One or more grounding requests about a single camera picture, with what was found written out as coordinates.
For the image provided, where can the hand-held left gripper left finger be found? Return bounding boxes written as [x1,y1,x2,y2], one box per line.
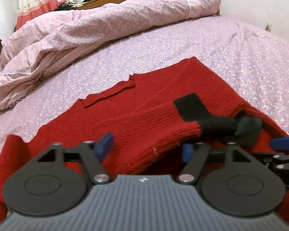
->
[26,132,114,185]

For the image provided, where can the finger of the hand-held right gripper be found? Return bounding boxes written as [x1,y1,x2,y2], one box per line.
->
[269,136,289,151]
[252,152,289,174]

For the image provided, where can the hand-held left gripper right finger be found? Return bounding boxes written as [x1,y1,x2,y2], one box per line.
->
[178,142,259,185]

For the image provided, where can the red knitted cardigan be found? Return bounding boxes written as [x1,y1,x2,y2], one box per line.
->
[0,57,289,227]

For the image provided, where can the bed with purple floral sheet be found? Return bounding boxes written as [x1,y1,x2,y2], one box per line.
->
[0,14,289,181]

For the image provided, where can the pink floral duvet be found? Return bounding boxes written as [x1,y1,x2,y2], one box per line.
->
[0,0,221,115]

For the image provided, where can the grey white crumpled garment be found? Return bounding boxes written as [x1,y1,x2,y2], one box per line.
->
[66,0,88,8]

